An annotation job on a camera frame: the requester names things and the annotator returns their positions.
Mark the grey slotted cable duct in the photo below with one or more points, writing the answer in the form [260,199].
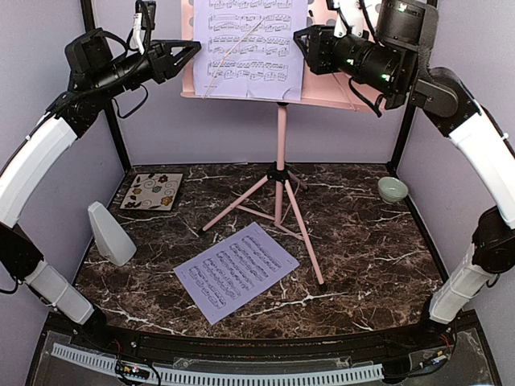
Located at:
[210,372]

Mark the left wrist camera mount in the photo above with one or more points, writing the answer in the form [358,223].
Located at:
[143,25]

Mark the black front rail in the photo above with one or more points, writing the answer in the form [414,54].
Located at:
[167,347]

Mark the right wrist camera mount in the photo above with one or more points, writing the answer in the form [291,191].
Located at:
[354,17]

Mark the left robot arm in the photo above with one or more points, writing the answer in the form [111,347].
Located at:
[69,116]

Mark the floral patterned tile coaster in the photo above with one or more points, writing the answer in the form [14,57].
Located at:
[152,192]

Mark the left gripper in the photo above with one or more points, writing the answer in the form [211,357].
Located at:
[162,61]

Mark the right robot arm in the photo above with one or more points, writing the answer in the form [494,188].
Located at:
[392,56]

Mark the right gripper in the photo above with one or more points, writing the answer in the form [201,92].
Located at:
[318,55]

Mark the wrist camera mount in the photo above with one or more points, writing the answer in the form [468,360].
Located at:
[354,17]
[143,25]

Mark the pink folding music stand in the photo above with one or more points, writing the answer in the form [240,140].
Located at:
[279,173]

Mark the pale green ceramic bowl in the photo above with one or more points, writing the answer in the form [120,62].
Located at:
[392,190]

